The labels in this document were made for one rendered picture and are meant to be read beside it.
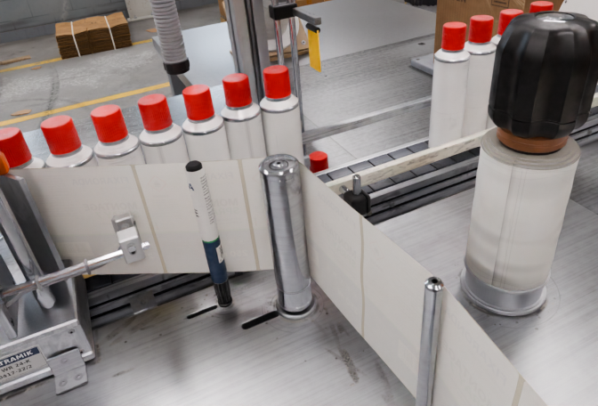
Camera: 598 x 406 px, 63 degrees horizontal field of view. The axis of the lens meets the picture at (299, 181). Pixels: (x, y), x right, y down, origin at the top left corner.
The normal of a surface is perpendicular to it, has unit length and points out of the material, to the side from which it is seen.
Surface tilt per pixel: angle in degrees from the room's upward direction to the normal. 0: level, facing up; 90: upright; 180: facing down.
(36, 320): 0
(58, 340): 90
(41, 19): 90
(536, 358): 0
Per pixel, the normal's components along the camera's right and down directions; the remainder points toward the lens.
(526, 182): -0.37, 0.54
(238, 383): -0.08, -0.84
